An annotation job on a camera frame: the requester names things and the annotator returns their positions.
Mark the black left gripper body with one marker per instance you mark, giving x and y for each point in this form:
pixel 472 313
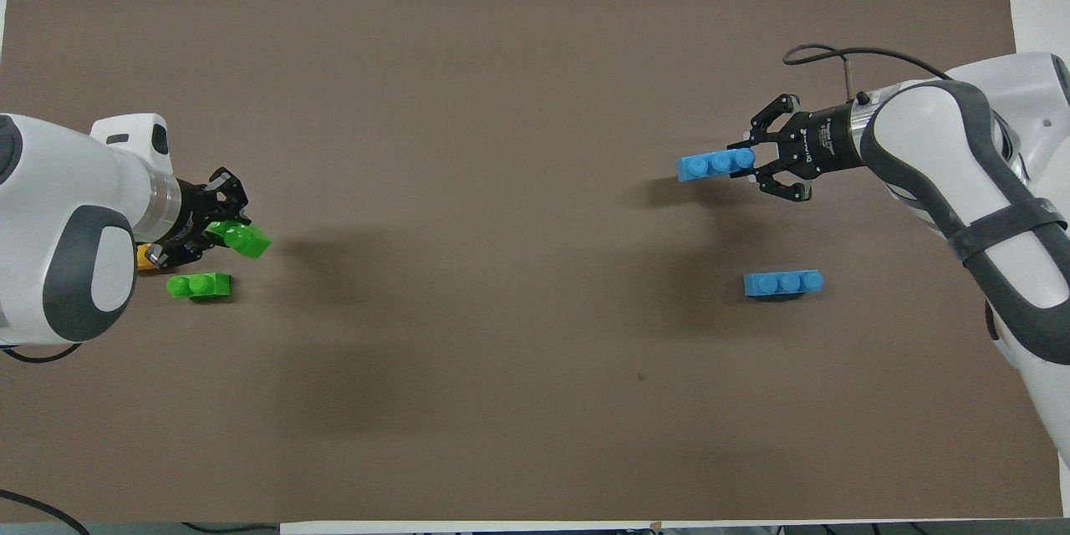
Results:
pixel 194 213

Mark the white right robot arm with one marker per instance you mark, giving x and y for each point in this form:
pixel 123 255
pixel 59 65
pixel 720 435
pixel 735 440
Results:
pixel 978 150

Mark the yellow two-stud toy block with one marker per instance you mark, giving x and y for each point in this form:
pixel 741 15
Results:
pixel 144 261

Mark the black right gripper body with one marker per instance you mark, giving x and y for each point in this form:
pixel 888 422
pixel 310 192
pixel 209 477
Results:
pixel 827 142

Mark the green two-stud toy block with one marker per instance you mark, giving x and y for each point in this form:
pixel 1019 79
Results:
pixel 247 241
pixel 201 286

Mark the brown table mat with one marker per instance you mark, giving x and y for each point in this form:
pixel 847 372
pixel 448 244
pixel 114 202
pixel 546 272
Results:
pixel 501 351

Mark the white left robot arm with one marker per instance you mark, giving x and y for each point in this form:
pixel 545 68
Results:
pixel 58 209

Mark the blue three-stud toy block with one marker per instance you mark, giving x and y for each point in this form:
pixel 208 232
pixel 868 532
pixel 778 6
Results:
pixel 715 165
pixel 784 283

